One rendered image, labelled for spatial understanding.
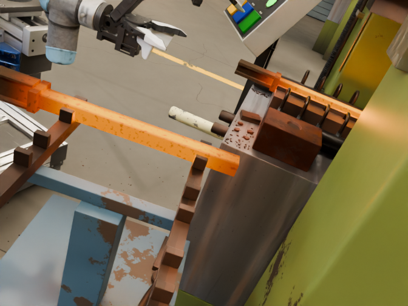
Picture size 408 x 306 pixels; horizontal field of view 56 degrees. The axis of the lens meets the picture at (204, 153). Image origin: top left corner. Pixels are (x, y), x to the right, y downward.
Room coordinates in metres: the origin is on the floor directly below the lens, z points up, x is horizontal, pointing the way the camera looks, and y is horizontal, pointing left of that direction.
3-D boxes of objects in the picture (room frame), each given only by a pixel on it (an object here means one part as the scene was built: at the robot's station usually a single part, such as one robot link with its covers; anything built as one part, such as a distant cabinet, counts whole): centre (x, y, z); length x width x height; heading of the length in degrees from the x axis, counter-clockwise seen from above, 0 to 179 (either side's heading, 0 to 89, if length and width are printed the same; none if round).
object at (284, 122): (0.72, -0.15, 0.95); 0.12 x 0.09 x 0.07; 85
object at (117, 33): (0.91, 0.29, 0.97); 0.12 x 0.08 x 0.09; 85
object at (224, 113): (0.88, -0.02, 0.87); 0.04 x 0.03 x 0.03; 85
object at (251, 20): (1.33, 0.01, 1.01); 0.07 x 0.05 x 0.07; 20
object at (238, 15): (1.43, 0.05, 1.01); 0.07 x 0.05 x 0.07; 20
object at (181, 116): (1.25, -0.05, 0.62); 0.44 x 0.05 x 0.05; 85
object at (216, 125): (0.80, -0.02, 0.87); 0.04 x 0.03 x 0.03; 85
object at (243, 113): (0.81, -0.07, 0.92); 0.04 x 0.03 x 0.01; 102
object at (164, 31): (0.96, 0.20, 0.98); 0.09 x 0.03 x 0.06; 121
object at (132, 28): (0.87, 0.24, 1.00); 0.09 x 0.05 x 0.02; 49
